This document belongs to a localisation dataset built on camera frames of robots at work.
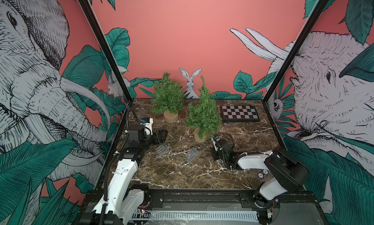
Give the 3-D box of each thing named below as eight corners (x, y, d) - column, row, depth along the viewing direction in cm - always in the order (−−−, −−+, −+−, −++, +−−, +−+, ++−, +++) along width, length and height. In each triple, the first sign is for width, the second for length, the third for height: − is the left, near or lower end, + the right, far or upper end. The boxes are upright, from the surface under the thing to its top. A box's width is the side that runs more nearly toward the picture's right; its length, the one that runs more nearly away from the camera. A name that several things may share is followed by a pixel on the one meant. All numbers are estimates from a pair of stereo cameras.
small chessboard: (223, 121, 109) (224, 119, 107) (220, 107, 118) (221, 105, 116) (259, 122, 109) (260, 119, 107) (253, 107, 119) (255, 105, 116)
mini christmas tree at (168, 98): (161, 129, 104) (151, 94, 78) (164, 109, 117) (157, 72, 90) (182, 129, 105) (180, 94, 78) (183, 109, 117) (181, 73, 90)
